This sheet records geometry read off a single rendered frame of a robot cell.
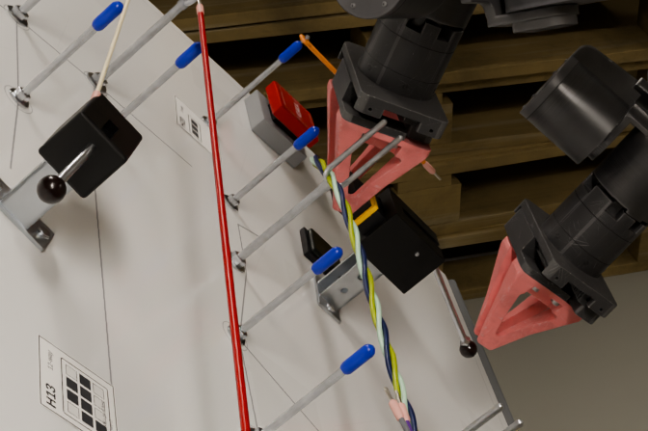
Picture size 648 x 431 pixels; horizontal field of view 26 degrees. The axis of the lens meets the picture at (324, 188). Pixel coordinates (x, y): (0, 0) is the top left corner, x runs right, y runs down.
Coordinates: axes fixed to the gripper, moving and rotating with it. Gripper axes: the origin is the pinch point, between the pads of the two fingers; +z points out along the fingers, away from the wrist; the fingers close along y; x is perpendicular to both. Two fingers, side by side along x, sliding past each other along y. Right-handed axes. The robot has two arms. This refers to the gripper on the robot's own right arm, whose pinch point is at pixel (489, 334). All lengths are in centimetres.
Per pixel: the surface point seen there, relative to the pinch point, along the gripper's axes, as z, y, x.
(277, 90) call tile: 0.6, -22.8, -18.4
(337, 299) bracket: 4.0, 1.2, -12.0
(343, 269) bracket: 2.4, -0.6, -12.5
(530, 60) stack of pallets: 5, -151, 57
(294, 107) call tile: 0.9, -22.4, -16.3
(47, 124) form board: 0.5, 11.4, -38.9
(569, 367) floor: 43, -127, 95
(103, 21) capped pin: -7.0, 11.7, -40.1
